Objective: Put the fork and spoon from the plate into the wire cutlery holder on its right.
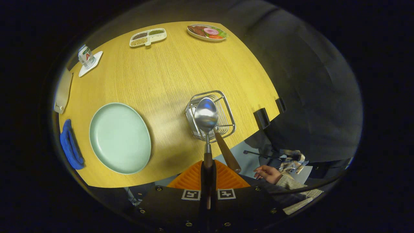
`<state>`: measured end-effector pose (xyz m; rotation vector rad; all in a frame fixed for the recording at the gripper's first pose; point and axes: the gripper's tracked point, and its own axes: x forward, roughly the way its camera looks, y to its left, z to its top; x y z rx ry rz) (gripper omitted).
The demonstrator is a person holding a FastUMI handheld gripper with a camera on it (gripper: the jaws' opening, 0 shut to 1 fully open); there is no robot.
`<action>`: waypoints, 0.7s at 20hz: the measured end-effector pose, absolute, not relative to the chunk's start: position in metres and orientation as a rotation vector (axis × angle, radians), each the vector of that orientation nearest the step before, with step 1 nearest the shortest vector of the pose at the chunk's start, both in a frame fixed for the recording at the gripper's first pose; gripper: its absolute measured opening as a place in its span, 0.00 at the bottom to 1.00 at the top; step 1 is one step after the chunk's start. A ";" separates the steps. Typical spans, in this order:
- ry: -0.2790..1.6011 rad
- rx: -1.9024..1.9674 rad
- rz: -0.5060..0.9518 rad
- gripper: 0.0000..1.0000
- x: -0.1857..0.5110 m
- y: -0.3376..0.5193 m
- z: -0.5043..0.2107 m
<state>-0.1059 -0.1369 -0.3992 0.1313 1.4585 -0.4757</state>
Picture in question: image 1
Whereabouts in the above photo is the black table clamp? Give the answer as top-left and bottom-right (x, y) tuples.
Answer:
(253, 108), (271, 130)
(275, 97), (287, 114)

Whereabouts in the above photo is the blue cloth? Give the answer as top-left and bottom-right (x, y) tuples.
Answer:
(60, 119), (85, 170)

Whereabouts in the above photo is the pale green plate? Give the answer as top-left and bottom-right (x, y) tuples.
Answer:
(89, 103), (152, 175)

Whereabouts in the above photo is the black cable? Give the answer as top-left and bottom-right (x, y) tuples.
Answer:
(268, 176), (351, 196)

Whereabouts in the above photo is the wooden-handled metal fork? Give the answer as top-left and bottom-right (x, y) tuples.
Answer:
(214, 130), (242, 174)

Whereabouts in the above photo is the black metal rod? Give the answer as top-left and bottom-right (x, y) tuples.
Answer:
(243, 150), (291, 161)

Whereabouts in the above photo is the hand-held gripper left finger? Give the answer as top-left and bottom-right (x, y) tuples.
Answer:
(137, 160), (209, 233)

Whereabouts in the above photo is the white divided snack tray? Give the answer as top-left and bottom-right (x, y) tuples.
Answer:
(129, 28), (167, 48)

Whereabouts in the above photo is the white square coaster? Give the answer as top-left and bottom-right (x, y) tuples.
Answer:
(79, 51), (103, 77)

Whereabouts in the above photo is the wooden-handled metal spoon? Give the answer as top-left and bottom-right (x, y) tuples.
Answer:
(194, 97), (219, 211)

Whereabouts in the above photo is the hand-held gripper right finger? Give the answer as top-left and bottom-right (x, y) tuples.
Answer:
(209, 160), (287, 233)

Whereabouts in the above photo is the metal wire basket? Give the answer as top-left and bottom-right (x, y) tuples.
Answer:
(185, 90), (236, 143)

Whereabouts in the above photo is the white plate of food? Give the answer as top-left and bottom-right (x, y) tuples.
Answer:
(187, 24), (228, 42)

